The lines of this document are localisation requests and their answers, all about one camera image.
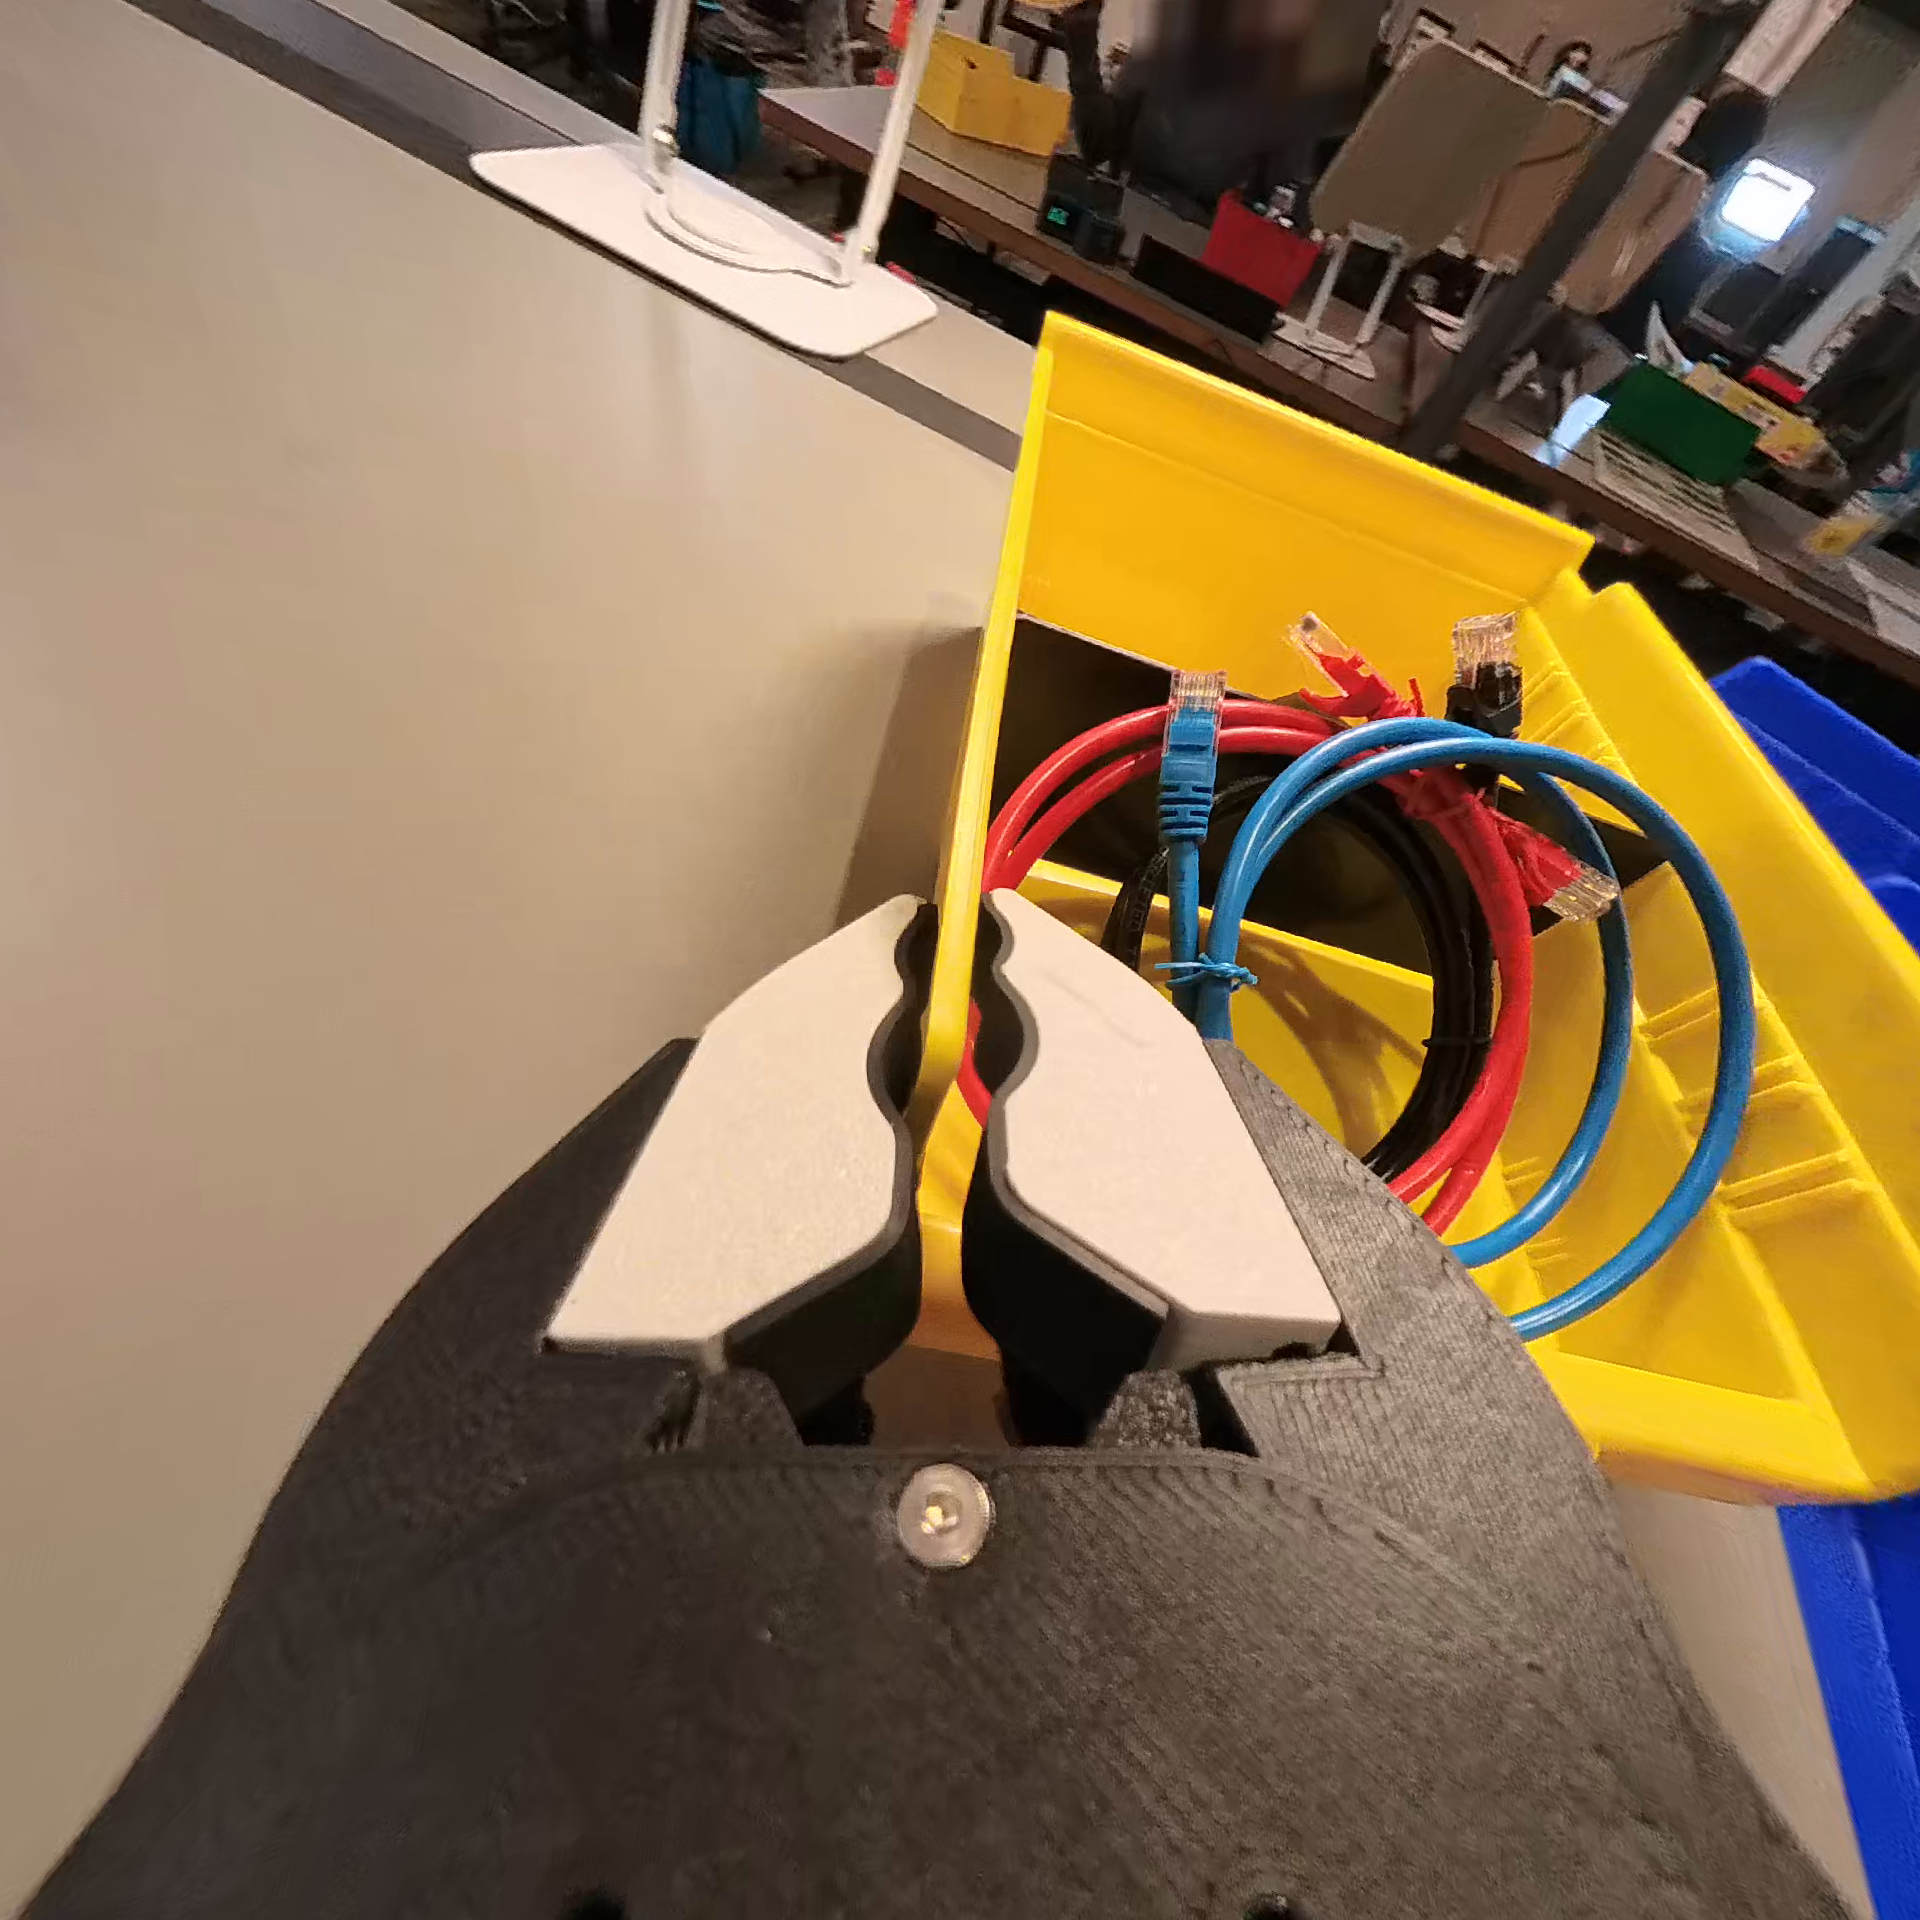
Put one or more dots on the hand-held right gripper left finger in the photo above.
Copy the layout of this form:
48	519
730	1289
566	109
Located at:
751	1185

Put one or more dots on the teal bag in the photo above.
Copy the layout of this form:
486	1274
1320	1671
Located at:
716	105

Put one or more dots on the green plastic bin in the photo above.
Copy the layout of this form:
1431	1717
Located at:
1680	428

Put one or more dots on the small yellow plastic bin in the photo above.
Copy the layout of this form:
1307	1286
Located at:
990	100

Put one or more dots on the blue plastic bin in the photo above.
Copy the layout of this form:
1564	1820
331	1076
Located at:
1860	1650

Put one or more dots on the large yellow plastic bin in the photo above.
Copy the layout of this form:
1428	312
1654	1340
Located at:
1201	510

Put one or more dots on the red plastic bin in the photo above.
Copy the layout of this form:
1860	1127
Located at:
1259	255

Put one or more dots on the dark metal pole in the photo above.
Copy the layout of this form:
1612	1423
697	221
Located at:
1575	212

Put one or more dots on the black digital timer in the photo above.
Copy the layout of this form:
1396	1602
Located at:
1083	212

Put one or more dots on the grey board on white stand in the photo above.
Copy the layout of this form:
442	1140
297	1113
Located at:
1425	150

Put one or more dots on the long wooden table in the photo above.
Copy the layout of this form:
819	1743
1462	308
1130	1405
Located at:
856	128

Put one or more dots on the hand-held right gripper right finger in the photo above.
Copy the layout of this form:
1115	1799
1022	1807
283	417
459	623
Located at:
1155	1185

